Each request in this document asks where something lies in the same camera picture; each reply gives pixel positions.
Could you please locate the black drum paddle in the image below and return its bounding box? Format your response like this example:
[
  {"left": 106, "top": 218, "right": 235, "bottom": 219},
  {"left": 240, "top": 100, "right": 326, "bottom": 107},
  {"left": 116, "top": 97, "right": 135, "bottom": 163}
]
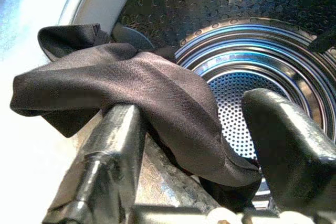
[{"left": 307, "top": 28, "right": 336, "bottom": 55}]

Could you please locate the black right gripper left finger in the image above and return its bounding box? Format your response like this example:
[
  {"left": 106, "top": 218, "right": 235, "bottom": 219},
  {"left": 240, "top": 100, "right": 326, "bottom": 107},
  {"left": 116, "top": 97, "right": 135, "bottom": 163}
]
[{"left": 41, "top": 104, "right": 146, "bottom": 224}]

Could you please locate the black garment with red trim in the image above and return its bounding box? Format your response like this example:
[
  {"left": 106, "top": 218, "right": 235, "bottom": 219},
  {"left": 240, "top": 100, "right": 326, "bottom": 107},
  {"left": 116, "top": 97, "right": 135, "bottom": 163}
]
[{"left": 9, "top": 23, "right": 263, "bottom": 206}]

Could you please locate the white front-load washing machine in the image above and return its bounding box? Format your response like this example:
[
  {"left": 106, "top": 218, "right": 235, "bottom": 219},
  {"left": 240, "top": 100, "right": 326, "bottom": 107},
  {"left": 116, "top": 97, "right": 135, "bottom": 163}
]
[{"left": 0, "top": 0, "right": 336, "bottom": 224}]

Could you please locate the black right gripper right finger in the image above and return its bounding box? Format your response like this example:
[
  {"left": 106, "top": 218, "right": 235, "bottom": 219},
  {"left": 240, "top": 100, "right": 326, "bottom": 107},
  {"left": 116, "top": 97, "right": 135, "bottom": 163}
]
[{"left": 243, "top": 89, "right": 336, "bottom": 217}]

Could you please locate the perforated steel washer drum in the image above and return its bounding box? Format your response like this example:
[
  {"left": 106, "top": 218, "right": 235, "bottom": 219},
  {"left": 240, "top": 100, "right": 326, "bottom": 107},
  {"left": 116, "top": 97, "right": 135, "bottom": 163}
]
[{"left": 112, "top": 0, "right": 336, "bottom": 209}]

